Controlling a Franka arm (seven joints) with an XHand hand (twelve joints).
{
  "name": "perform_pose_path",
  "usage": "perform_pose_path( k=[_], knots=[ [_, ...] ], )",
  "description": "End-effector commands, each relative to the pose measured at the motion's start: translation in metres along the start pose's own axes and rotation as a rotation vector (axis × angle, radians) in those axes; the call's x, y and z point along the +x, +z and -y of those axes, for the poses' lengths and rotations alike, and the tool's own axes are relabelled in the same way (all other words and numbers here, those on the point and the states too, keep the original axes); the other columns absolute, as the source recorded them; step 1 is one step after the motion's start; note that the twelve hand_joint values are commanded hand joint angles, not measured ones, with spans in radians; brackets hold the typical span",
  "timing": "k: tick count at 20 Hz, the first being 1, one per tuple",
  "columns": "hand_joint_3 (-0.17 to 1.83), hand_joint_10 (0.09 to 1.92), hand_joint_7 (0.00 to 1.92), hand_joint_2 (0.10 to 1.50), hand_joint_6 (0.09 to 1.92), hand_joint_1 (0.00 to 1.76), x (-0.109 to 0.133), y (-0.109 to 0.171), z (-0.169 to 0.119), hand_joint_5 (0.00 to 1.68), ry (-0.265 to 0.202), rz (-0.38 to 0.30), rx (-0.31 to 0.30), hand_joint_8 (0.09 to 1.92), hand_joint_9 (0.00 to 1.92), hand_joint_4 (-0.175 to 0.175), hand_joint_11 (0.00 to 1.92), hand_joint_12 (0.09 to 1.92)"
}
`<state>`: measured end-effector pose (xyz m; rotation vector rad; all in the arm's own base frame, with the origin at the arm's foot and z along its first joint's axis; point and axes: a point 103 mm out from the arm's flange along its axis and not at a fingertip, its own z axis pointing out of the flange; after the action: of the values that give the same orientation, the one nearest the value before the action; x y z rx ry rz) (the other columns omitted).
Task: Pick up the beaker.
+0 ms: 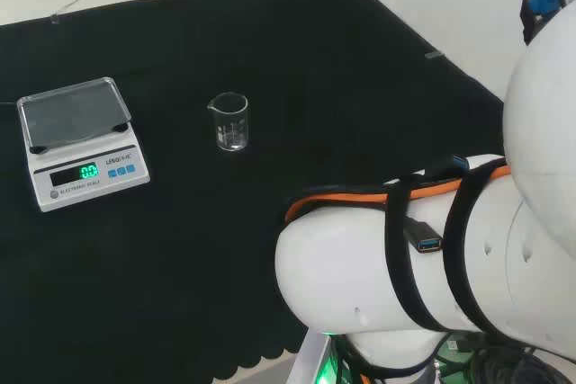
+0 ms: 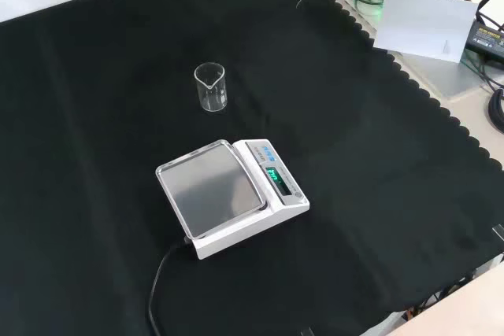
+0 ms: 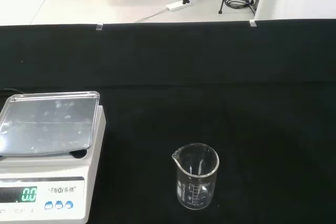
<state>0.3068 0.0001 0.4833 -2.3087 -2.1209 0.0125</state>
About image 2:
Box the clear glass beaker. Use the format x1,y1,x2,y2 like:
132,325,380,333
193,61,229,113

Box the white electronic balance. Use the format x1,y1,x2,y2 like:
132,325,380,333
155,138,311,261

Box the black scalloped cloth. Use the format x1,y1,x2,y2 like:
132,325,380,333
0,0,504,336

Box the pale board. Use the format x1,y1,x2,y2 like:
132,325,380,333
372,0,480,64

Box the black power adapter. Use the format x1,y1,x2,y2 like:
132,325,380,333
465,20,504,62

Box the black balance power cable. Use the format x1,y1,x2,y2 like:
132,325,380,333
147,235,191,336

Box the grey metal base plate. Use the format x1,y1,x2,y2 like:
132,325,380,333
333,0,498,103

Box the black ribbed hose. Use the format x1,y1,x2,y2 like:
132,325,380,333
487,87,504,135

